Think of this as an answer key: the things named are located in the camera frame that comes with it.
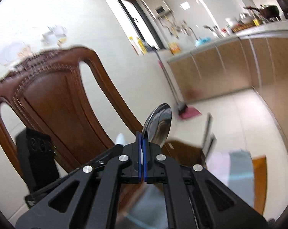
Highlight speckled kitchen countertop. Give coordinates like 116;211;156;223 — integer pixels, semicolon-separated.
166;19;288;63

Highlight black lidded pot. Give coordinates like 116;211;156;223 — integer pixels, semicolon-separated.
268;0;288;20

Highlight yellow box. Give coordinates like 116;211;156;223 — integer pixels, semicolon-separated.
169;42;182;54

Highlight cup of kitchen tools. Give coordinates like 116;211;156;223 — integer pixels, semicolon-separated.
203;25;222;39

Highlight yellow bottle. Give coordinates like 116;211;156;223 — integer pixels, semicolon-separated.
136;38;148;54

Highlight black wok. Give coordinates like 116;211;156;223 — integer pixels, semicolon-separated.
244;4;281;21

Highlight metal spoon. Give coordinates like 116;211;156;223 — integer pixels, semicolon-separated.
142;103;173;149

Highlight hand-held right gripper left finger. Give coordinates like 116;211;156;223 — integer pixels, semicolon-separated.
15;131;143;229

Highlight white wall fixture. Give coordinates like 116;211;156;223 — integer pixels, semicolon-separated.
41;25;68;47

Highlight mop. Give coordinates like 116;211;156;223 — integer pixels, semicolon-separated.
154;49;203;120

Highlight water heater pipes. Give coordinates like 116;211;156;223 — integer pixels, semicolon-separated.
158;16;183;39

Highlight white bowls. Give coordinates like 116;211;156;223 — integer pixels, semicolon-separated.
226;17;239;28

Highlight wooden utensil holder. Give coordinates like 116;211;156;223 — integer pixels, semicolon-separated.
166;139;207;171

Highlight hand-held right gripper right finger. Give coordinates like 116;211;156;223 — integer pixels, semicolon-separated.
143;132;269;229

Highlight patterned tray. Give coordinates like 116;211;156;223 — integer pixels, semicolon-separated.
231;22;255;33

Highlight white water heater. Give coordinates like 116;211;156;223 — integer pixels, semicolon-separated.
140;0;172;20

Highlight carved wooden chair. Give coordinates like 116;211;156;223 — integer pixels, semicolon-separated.
0;46;268;216

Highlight metal bowl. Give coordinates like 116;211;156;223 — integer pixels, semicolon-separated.
239;13;252;24

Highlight dark framed window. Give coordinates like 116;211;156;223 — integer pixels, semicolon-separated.
99;0;166;56

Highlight metal faucet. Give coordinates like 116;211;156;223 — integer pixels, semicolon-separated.
182;26;198;41

